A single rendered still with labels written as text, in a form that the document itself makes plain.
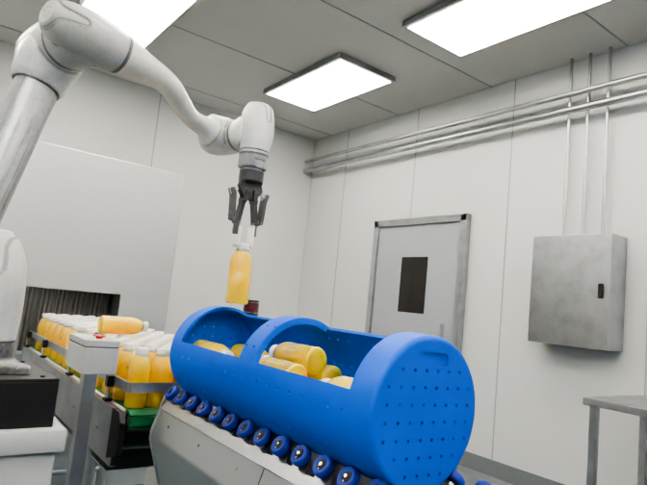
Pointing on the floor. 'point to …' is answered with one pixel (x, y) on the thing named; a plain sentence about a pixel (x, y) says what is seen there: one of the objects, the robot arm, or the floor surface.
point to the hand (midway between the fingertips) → (244, 236)
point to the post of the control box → (81, 429)
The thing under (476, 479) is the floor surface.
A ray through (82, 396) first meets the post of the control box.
